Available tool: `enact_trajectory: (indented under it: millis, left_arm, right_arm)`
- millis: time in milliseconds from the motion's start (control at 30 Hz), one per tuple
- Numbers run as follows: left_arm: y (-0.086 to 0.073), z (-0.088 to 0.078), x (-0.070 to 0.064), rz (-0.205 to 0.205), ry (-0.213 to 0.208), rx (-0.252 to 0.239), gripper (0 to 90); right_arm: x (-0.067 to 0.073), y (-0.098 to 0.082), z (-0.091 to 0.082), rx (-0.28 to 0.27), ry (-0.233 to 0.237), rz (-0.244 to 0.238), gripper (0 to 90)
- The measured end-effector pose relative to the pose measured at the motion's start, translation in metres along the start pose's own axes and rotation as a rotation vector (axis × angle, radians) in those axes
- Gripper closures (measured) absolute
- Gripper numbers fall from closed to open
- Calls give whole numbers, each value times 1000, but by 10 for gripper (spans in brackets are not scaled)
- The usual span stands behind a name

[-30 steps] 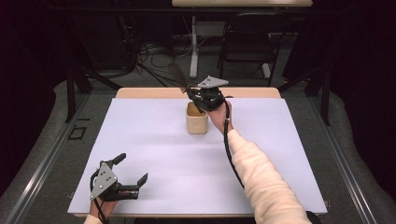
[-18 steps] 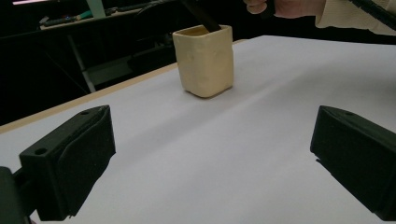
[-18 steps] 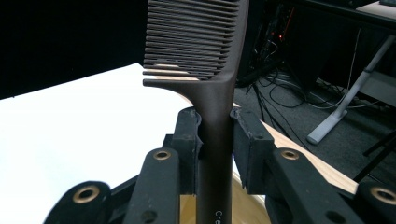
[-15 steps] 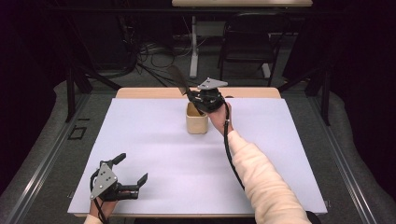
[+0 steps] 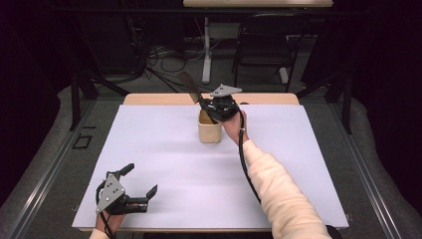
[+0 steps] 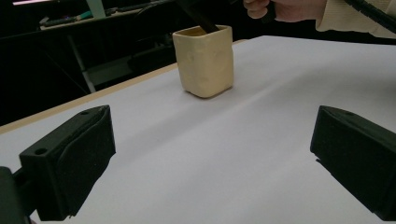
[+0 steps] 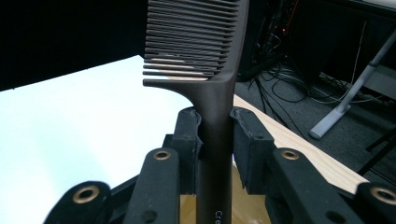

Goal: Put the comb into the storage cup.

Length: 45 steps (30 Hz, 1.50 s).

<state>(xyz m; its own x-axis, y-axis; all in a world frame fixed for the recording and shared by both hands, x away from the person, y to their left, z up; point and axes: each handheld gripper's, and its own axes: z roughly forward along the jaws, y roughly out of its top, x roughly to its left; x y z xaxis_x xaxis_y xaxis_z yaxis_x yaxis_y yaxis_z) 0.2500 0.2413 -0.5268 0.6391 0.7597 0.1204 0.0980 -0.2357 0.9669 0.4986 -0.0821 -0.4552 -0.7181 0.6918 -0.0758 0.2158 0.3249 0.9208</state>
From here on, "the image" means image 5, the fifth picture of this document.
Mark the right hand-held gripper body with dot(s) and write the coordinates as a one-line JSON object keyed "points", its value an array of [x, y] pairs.
{"points": [[221, 105]]}

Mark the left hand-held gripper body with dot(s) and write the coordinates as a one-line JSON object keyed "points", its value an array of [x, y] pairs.
{"points": [[114, 195]]}

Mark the cream square cup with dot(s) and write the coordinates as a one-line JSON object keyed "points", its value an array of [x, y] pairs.
{"points": [[209, 132]]}

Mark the dark brown comb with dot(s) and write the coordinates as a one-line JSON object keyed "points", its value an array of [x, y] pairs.
{"points": [[189, 83]]}

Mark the person's right hand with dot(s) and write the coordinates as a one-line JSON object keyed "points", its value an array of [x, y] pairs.
{"points": [[234, 127]]}

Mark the person's left hand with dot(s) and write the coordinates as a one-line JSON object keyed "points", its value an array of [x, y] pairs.
{"points": [[112, 220]]}

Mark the white table mat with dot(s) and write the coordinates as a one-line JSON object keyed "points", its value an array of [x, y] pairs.
{"points": [[185, 172]]}

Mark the black folding chair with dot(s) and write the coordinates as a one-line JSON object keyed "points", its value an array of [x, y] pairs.
{"points": [[265, 49]]}

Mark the wooden desk with white legs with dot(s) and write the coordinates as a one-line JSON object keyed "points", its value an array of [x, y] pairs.
{"points": [[257, 3]]}

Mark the aluminium floor rail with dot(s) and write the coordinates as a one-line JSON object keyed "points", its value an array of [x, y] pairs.
{"points": [[43, 179], [368, 179]]}

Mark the black metal frame stand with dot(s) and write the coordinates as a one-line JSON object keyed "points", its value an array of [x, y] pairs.
{"points": [[83, 86], [338, 89]]}

